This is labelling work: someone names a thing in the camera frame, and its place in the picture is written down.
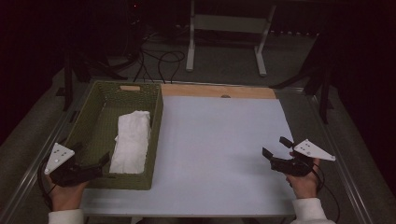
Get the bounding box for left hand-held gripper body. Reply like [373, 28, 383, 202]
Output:
[44, 142, 105, 189]

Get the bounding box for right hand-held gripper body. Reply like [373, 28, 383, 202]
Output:
[269, 138, 337, 177]

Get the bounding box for green woven basket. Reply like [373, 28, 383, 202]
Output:
[64, 79, 164, 191]

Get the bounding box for white cloth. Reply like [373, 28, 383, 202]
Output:
[108, 109, 152, 175]

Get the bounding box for person's right hand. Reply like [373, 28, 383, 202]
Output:
[285, 150, 321, 200]

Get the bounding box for person's left hand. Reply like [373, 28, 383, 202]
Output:
[46, 174, 91, 213]

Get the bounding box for black tripod stand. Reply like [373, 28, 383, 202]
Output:
[55, 46, 129, 112]
[268, 33, 334, 125]

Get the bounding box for wooden board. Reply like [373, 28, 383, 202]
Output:
[161, 83, 278, 100]

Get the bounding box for white metal stand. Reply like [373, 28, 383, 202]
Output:
[185, 0, 278, 77]

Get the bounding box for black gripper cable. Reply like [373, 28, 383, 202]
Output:
[312, 162, 342, 224]
[36, 158, 58, 213]

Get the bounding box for grey metal frame rail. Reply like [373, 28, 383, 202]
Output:
[274, 86, 375, 224]
[0, 78, 97, 224]

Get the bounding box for black floor cables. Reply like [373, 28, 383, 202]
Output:
[133, 18, 187, 85]

